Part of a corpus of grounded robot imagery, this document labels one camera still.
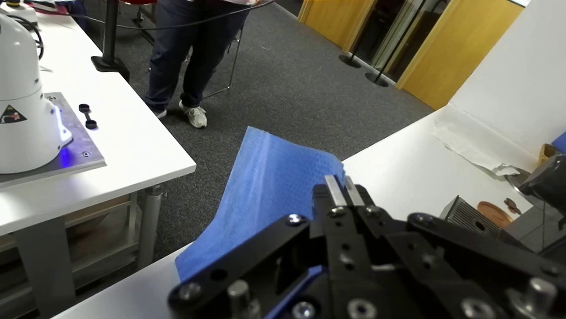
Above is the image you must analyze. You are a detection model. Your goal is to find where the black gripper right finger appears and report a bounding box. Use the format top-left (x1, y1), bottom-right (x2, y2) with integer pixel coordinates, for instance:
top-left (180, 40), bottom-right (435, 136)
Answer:
top-left (345, 175), bottom-right (566, 319)

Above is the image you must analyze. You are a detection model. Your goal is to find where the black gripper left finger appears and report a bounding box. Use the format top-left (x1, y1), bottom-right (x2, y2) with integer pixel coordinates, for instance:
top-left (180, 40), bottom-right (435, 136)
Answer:
top-left (166, 175), bottom-right (355, 319)

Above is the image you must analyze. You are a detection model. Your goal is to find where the blue cloth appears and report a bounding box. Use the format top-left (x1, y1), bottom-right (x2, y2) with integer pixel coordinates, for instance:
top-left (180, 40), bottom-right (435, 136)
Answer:
top-left (173, 123), bottom-right (346, 283)

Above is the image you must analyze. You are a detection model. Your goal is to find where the brown round object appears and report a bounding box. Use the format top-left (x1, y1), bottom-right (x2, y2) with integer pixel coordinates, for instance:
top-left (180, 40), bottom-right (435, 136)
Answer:
top-left (476, 199), bottom-right (513, 228)

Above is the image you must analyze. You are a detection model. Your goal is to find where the black coffee machine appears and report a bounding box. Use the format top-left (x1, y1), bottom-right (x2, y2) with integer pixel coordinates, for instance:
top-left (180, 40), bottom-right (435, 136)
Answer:
top-left (438, 152), bottom-right (566, 261)

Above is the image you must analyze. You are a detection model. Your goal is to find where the blue box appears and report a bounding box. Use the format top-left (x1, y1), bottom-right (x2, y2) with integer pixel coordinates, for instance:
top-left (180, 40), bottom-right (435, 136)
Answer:
top-left (550, 129), bottom-right (566, 155)

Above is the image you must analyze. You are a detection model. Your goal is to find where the black round base stand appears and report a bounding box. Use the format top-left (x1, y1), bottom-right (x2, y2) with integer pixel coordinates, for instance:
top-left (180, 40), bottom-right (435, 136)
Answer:
top-left (364, 0), bottom-right (417, 88)
top-left (338, 0), bottom-right (391, 68)

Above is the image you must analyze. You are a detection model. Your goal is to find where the white robot table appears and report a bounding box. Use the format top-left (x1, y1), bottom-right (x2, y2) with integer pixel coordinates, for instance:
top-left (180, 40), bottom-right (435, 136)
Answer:
top-left (0, 0), bottom-right (198, 319)

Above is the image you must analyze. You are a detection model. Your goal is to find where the yellow wooden door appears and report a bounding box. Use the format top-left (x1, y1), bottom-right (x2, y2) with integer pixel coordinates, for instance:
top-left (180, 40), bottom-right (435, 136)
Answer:
top-left (297, 0), bottom-right (527, 111)

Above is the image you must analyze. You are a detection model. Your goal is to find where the person in blue jeans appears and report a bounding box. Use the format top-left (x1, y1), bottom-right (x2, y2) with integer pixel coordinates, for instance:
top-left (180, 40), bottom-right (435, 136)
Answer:
top-left (143, 0), bottom-right (255, 130)

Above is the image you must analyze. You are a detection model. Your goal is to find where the small black tool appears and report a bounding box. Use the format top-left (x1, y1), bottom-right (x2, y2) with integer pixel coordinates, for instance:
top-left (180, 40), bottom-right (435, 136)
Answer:
top-left (78, 102), bottom-right (99, 130)

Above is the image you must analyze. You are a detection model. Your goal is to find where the black stand pole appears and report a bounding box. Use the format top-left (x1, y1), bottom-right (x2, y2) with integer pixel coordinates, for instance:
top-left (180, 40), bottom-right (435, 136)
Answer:
top-left (90, 0), bottom-right (132, 75)

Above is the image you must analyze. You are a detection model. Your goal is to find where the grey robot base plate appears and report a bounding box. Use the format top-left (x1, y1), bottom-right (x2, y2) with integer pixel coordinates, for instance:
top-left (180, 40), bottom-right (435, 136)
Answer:
top-left (0, 90), bottom-right (108, 191)

